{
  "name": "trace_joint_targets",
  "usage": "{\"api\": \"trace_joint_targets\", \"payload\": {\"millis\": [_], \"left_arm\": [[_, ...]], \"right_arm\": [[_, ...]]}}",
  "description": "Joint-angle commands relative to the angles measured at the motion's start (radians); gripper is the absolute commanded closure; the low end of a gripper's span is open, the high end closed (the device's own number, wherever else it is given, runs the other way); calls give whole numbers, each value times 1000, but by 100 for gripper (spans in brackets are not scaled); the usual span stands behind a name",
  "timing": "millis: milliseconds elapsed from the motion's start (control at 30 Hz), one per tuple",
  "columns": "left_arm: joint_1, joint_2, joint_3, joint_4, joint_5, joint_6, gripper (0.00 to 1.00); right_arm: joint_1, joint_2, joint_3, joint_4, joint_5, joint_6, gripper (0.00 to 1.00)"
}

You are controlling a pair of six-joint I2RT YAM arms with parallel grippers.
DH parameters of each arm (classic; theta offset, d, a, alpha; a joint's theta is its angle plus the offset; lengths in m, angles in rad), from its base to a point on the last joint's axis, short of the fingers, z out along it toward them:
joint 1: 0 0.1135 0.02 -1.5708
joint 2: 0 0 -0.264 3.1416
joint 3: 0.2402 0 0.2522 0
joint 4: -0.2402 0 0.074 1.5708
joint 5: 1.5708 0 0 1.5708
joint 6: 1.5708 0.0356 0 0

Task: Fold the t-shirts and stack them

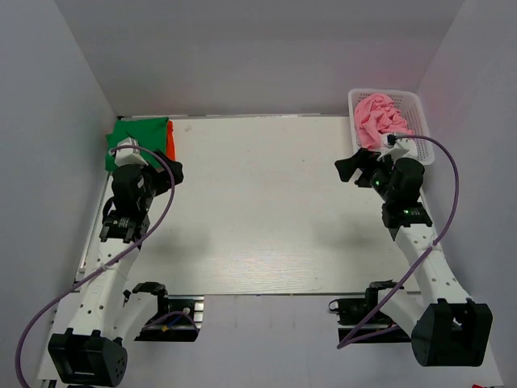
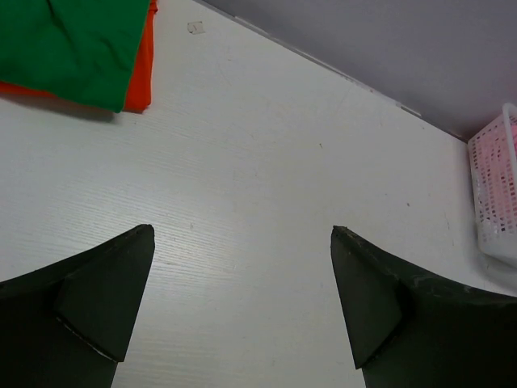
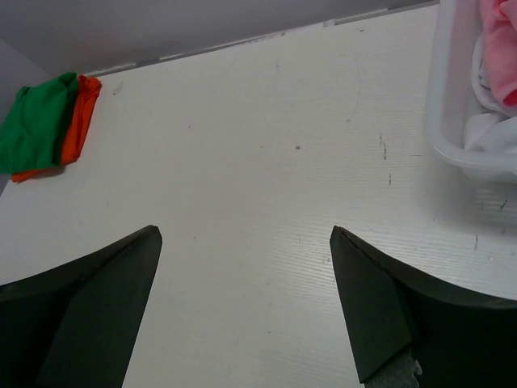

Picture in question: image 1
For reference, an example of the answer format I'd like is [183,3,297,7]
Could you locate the pink t shirt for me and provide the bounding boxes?
[354,93,413,150]

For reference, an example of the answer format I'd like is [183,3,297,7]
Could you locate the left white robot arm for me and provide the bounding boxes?
[48,145,183,387]

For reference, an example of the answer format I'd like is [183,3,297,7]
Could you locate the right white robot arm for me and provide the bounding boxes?
[334,148,493,367]

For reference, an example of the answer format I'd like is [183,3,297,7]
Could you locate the orange folded t shirt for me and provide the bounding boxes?
[166,120,176,161]

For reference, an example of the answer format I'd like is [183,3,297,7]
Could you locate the green folded t shirt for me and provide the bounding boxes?
[106,117,169,154]

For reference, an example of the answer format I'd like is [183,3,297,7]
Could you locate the white plastic basket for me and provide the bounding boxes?
[348,88,430,153]

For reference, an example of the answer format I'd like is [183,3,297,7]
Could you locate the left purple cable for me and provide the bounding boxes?
[15,145,178,387]

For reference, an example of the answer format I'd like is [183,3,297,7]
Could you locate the purple cable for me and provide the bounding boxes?
[336,135,460,350]
[15,145,178,387]

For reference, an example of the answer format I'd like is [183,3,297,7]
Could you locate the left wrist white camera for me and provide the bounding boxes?
[110,137,147,167]

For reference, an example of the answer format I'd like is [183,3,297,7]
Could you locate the wrist white camera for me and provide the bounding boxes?
[110,137,147,167]
[377,133,418,162]

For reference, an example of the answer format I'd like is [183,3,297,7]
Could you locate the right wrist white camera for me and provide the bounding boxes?
[377,133,418,162]

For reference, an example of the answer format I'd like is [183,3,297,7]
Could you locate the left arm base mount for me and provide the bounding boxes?
[132,282,204,343]

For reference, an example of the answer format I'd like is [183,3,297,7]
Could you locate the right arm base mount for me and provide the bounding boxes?
[327,282,417,344]

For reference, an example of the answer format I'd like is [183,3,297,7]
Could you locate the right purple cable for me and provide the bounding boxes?
[336,135,460,350]

